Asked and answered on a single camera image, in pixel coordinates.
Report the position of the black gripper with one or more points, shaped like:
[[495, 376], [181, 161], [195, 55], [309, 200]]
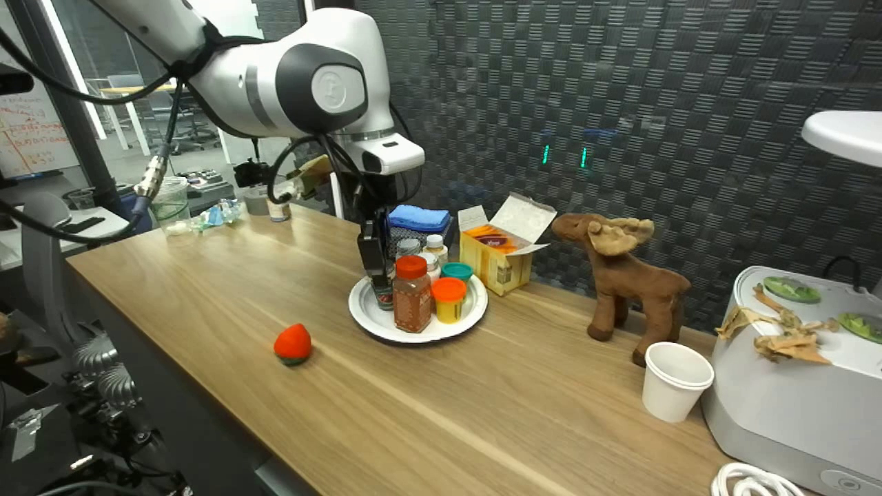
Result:
[[375, 193]]

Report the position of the white blue-label pill bottle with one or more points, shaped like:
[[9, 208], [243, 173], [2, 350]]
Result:
[[410, 245]]

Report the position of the green-label tin can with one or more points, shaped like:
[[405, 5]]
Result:
[[385, 296]]

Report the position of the small white yellow-label bottle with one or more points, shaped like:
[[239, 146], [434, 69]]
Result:
[[437, 245]]

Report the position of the spice jar with orange lid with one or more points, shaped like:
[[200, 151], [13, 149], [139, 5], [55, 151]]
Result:
[[412, 297]]

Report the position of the red toy tomato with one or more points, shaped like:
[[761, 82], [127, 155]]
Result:
[[294, 346]]

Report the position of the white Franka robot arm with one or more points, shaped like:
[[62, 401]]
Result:
[[276, 82]]

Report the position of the white round plate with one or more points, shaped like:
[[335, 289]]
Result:
[[459, 319]]

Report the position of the blue sponge cloth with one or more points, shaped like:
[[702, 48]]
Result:
[[421, 219]]

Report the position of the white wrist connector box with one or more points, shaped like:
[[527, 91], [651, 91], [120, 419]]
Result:
[[394, 155]]

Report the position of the small clear jar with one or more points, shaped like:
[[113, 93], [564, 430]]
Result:
[[276, 209]]

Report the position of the open yellow cardboard box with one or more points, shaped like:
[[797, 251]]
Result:
[[498, 264]]

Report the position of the black clamp stand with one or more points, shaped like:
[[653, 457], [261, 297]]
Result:
[[250, 171]]

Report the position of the clear plastic bottle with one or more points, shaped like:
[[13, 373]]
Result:
[[207, 222]]

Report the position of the translucent plastic container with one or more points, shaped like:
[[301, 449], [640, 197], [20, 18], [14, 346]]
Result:
[[171, 204]]

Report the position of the brown plush moose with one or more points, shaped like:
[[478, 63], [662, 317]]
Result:
[[634, 284]]

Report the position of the white side desk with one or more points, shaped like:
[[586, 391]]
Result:
[[91, 237]]

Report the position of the grey and black machinery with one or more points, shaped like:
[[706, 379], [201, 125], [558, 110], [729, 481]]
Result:
[[99, 376]]

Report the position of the white paper cup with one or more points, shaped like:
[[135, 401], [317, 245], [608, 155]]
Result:
[[676, 386]]

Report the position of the grey office chair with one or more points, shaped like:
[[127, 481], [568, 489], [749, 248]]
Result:
[[43, 264]]

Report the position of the green round pod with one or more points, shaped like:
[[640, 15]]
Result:
[[789, 289], [864, 328]]

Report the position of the dried brown leaves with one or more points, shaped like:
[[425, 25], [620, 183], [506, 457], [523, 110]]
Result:
[[780, 346]]

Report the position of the white and grey appliance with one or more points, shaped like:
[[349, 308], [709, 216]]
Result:
[[789, 402]]

